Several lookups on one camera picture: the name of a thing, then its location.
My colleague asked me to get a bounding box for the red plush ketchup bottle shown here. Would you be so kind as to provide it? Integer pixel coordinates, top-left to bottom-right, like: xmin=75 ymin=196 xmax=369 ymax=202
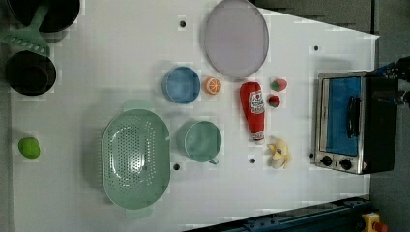
xmin=240 ymin=82 xmax=265 ymax=143

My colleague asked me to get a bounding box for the pink plush strawberry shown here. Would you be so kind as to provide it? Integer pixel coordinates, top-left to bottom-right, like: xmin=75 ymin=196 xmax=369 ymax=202
xmin=271 ymin=78 xmax=287 ymax=92

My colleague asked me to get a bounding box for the green plastic strainer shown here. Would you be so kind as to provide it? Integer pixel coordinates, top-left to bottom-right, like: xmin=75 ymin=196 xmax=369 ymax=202
xmin=102 ymin=100 xmax=170 ymax=218

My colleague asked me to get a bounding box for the silver black toaster oven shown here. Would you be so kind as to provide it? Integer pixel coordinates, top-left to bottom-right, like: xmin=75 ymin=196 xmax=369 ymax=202
xmin=314 ymin=72 xmax=398 ymax=175

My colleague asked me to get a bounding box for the red plush strawberry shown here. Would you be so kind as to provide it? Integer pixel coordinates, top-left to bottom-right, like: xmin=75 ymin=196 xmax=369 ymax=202
xmin=268 ymin=96 xmax=280 ymax=108

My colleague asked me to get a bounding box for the orange slice toy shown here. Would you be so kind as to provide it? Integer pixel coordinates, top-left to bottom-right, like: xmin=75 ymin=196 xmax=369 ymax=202
xmin=203 ymin=77 xmax=222 ymax=95

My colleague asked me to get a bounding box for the plush peeled banana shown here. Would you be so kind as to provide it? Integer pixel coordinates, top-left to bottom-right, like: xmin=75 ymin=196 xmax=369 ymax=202
xmin=267 ymin=138 xmax=293 ymax=169

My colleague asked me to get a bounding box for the yellow red emergency button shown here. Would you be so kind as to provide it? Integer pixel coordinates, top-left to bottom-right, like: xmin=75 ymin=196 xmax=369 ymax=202
xmin=362 ymin=213 xmax=390 ymax=232

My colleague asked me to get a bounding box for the grey round plate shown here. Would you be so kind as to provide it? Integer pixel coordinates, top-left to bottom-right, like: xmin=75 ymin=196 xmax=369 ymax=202
xmin=204 ymin=0 xmax=269 ymax=78

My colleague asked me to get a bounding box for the green slotted spatula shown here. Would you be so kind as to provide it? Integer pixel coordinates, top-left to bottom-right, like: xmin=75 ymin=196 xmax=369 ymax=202
xmin=0 ymin=1 xmax=50 ymax=57

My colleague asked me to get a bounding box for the black cup with spatula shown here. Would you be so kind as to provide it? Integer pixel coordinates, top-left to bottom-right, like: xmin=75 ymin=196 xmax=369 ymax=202
xmin=7 ymin=0 xmax=80 ymax=33

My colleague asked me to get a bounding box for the green mug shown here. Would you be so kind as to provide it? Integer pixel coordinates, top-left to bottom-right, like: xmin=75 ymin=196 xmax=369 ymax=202
xmin=176 ymin=121 xmax=221 ymax=165

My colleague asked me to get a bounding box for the blue metal frame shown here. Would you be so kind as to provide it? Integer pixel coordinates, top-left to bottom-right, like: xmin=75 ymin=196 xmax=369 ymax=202
xmin=185 ymin=197 xmax=372 ymax=232

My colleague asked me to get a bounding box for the blue bowl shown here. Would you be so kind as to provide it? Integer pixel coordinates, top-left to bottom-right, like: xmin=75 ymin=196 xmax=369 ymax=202
xmin=161 ymin=67 xmax=200 ymax=104

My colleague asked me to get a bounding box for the green plush lime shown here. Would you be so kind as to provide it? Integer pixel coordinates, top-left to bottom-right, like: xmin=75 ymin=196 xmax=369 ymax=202
xmin=18 ymin=137 xmax=41 ymax=159

